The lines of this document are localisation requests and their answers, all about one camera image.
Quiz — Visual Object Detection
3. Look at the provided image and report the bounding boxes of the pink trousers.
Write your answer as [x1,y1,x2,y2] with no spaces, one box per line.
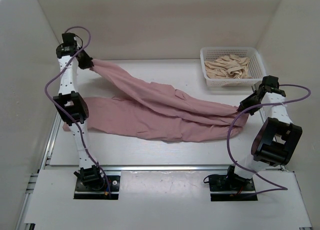
[62,58,250,143]

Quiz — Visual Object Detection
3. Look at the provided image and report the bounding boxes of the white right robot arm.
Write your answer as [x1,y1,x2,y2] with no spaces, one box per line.
[224,76,303,190]

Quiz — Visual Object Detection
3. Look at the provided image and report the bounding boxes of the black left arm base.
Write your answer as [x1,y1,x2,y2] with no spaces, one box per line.
[73,165,121,200]

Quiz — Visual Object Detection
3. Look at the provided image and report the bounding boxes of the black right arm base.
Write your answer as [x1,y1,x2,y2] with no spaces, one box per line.
[203,165,258,202]

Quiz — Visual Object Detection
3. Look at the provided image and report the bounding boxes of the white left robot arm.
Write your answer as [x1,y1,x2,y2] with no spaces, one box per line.
[53,33,105,190]

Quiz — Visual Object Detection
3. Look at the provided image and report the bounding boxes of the beige trousers in basket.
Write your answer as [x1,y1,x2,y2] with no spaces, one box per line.
[204,55,252,80]

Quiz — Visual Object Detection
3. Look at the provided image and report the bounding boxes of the white plastic basket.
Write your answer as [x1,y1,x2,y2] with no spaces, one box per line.
[200,47,267,87]

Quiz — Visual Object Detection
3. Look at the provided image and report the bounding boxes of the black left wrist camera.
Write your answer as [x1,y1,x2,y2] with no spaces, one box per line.
[61,33,83,44]

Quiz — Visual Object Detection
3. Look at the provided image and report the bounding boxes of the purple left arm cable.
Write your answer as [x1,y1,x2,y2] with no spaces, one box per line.
[44,26,113,200]

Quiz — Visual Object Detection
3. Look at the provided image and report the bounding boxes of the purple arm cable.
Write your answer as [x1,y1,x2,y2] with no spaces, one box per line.
[226,83,312,195]
[44,26,113,200]

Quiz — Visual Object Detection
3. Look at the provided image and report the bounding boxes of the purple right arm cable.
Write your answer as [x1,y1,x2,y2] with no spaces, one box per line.
[226,83,312,195]

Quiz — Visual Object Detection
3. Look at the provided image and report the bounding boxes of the aluminium table frame rail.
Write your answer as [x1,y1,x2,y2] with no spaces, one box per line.
[15,114,61,230]

